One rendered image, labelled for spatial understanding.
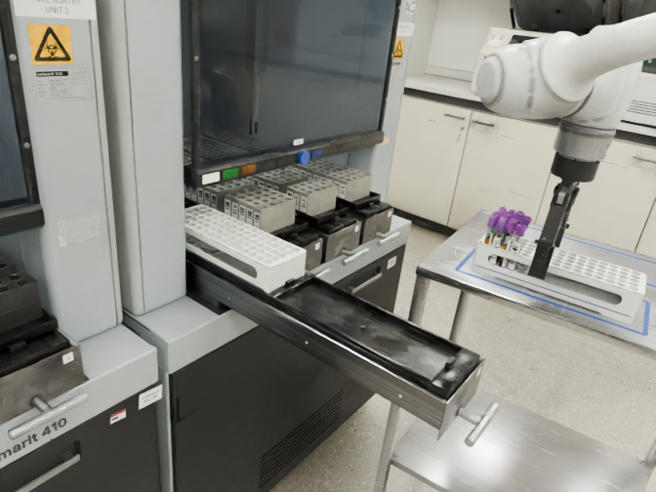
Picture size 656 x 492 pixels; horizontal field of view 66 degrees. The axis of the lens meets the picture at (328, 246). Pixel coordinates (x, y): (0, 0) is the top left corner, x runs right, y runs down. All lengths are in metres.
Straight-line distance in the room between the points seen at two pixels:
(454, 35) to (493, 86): 3.08
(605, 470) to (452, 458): 0.40
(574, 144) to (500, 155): 2.15
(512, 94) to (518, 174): 2.30
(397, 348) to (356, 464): 0.94
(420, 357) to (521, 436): 0.78
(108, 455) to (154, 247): 0.35
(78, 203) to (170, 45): 0.27
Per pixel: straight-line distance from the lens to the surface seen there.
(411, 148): 3.35
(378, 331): 0.84
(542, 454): 1.53
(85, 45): 0.79
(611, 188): 2.99
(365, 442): 1.78
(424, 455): 1.40
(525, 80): 0.81
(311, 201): 1.18
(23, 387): 0.80
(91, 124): 0.81
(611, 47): 0.79
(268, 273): 0.87
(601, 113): 0.95
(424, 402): 0.75
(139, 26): 0.83
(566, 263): 1.06
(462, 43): 3.86
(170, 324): 0.95
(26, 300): 0.83
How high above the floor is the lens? 1.27
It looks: 25 degrees down
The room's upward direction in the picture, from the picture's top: 6 degrees clockwise
